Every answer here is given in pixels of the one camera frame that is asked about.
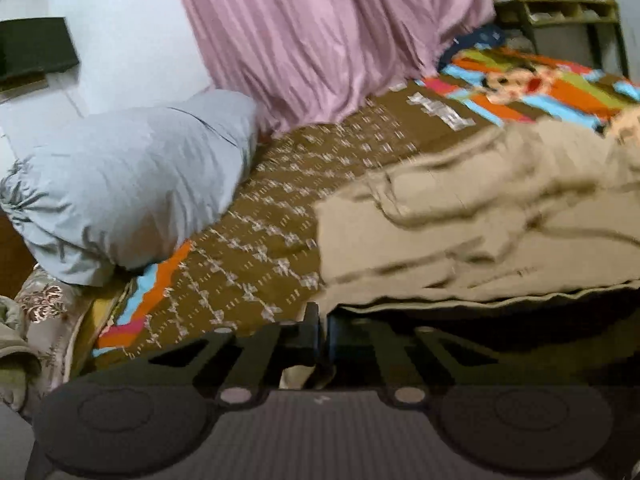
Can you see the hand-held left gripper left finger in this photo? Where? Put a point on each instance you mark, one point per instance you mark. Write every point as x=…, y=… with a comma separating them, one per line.
x=300, y=332

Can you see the colourful cartoon printed bedsheet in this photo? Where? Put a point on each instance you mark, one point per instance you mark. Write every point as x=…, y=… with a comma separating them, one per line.
x=280, y=200

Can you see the floral beige pillow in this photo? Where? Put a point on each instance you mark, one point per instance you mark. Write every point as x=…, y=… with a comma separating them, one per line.
x=50, y=305

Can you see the olive cloth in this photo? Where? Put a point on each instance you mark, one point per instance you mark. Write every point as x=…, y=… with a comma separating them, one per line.
x=12, y=355

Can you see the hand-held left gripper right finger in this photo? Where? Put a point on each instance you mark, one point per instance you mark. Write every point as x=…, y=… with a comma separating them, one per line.
x=350, y=335

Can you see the pink curtain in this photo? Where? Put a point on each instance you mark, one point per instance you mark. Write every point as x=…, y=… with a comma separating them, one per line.
x=320, y=35

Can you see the wooden headboard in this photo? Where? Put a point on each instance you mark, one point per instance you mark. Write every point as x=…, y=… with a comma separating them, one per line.
x=12, y=255

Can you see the dark blue backpack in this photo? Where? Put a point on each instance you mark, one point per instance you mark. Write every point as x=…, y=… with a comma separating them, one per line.
x=475, y=40

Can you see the grey pillow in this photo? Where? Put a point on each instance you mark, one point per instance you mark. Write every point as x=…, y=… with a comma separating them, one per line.
x=130, y=180

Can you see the wooden shelf desk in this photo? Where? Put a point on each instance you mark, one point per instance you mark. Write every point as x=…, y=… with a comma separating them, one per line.
x=565, y=15

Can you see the beige hooded jacket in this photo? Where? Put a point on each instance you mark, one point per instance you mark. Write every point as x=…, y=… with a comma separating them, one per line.
x=500, y=240

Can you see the black wall television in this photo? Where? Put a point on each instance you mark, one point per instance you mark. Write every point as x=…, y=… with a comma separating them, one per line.
x=35, y=45

